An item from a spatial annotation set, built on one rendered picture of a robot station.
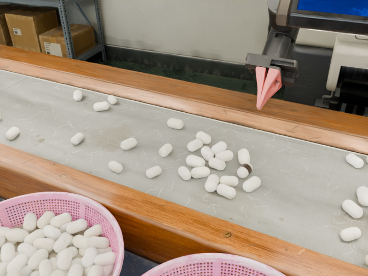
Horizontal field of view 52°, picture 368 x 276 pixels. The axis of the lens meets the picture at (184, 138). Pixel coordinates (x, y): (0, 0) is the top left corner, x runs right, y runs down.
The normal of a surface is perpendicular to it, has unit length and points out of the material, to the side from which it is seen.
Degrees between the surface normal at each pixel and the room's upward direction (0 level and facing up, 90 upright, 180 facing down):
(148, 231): 90
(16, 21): 91
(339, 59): 98
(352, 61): 98
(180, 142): 0
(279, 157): 0
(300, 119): 0
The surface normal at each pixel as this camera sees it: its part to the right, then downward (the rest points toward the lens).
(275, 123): -0.33, -0.25
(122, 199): -0.02, -0.84
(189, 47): -0.40, 0.48
